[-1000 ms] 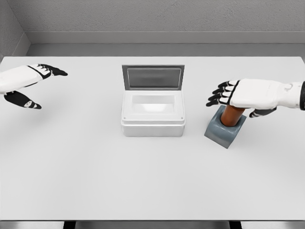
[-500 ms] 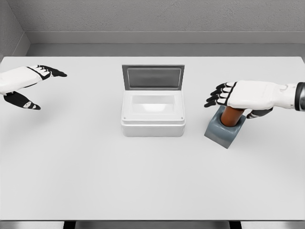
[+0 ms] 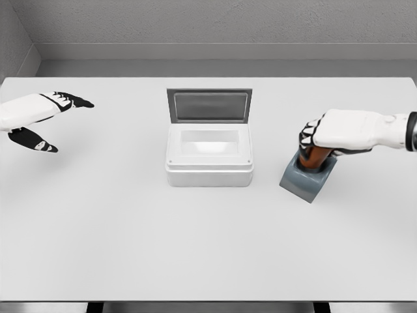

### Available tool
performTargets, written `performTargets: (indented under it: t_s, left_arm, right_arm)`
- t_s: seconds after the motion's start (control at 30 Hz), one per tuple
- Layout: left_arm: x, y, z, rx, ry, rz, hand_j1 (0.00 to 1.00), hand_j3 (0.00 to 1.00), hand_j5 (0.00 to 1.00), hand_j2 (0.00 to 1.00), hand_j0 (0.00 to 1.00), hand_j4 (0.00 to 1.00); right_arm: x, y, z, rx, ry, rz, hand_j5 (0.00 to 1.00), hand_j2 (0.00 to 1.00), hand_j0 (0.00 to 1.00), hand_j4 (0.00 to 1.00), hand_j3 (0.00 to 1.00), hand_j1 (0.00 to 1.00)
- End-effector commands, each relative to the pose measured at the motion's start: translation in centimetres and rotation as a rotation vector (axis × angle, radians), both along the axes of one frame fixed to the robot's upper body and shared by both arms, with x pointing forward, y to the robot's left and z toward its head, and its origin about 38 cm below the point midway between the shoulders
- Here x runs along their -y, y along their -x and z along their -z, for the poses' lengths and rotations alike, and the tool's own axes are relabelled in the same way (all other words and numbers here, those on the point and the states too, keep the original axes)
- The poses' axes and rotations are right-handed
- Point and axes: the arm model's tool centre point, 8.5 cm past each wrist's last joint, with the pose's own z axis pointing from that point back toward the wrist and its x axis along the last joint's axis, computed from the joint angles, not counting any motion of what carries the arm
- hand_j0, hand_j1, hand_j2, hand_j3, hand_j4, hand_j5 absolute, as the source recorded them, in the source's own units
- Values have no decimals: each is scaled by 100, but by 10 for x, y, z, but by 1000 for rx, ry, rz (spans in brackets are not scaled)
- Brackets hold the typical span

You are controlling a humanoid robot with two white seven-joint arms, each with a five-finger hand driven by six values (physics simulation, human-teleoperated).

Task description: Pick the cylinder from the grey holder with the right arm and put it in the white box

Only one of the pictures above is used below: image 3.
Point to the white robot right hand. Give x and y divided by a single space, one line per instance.
345 128

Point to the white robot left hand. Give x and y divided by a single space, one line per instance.
29 107

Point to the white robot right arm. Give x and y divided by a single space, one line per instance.
402 130

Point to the grey hinged box lid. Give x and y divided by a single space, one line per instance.
208 106

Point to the white open box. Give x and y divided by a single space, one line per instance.
208 169

